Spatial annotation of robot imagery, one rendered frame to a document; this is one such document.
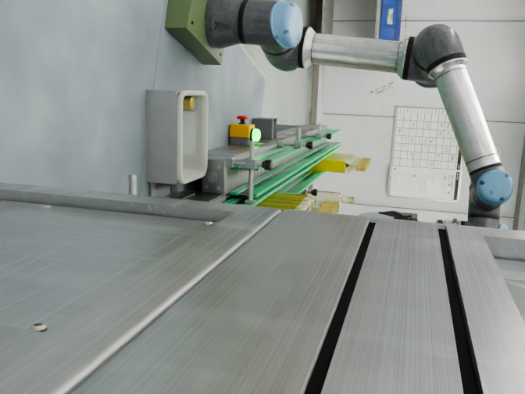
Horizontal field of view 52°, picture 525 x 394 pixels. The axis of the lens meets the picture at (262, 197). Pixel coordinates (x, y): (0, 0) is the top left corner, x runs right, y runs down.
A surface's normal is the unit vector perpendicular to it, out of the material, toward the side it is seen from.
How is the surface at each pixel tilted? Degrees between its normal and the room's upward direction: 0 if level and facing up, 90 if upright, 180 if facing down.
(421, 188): 90
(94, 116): 0
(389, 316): 90
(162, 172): 90
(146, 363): 90
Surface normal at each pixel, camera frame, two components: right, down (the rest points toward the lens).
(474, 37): -0.27, 0.18
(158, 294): 0.04, -0.98
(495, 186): -0.25, -0.15
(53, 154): 0.96, 0.08
